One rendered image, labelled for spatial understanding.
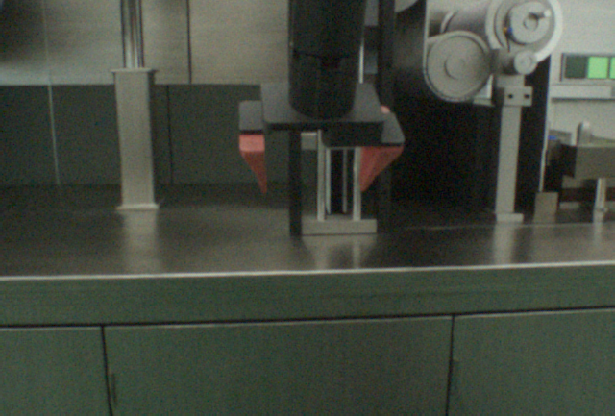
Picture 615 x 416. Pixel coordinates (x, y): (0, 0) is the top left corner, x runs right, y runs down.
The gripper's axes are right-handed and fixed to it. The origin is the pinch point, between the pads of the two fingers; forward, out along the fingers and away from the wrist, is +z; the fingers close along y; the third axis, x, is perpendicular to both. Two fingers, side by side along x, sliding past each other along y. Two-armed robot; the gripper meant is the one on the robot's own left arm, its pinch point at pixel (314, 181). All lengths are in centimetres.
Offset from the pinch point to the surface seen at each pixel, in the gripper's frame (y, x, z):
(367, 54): -12.9, -36.0, 4.4
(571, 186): -57, -32, 30
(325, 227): -5.9, -20.3, 26.9
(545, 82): -50, -43, 13
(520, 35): -42, -44, 4
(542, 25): -46, -44, 2
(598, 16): -81, -76, 13
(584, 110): -237, -256, 155
